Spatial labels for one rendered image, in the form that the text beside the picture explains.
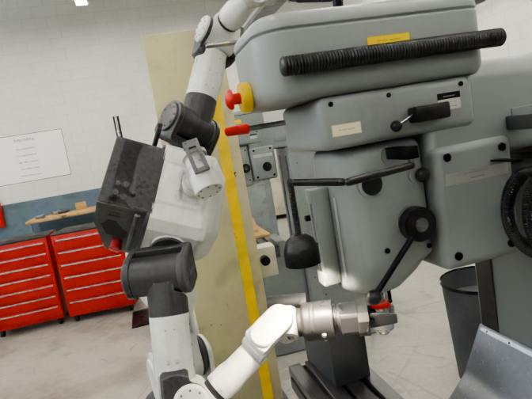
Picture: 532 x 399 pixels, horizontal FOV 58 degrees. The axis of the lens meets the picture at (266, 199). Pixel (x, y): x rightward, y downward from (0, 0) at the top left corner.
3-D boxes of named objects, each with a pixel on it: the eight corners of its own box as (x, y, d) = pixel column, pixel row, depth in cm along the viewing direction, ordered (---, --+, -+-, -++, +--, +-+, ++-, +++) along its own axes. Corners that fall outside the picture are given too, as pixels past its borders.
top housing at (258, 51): (268, 104, 85) (253, 12, 83) (239, 116, 110) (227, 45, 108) (492, 70, 96) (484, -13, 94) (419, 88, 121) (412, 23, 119)
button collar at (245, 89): (245, 112, 94) (240, 81, 94) (239, 114, 100) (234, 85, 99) (255, 110, 95) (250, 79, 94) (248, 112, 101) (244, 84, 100)
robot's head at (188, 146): (192, 189, 115) (189, 175, 108) (180, 160, 118) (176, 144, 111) (217, 180, 116) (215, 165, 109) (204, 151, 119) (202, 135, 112)
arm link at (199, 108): (171, 90, 135) (160, 135, 132) (191, 84, 128) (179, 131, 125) (203, 108, 143) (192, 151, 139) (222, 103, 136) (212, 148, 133)
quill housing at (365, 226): (361, 307, 96) (338, 149, 92) (323, 281, 116) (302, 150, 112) (444, 285, 101) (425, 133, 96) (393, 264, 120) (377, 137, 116)
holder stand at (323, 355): (336, 388, 144) (325, 325, 142) (306, 359, 165) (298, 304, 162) (370, 376, 148) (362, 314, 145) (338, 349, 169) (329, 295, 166)
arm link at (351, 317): (367, 307, 103) (312, 312, 105) (373, 349, 104) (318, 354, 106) (363, 287, 115) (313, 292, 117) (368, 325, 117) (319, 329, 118)
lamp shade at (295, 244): (278, 266, 98) (273, 236, 97) (306, 256, 102) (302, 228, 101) (299, 271, 92) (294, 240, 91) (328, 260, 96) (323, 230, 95)
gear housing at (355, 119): (324, 152, 89) (317, 97, 88) (286, 153, 113) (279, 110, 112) (478, 123, 97) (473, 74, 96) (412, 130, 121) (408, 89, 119)
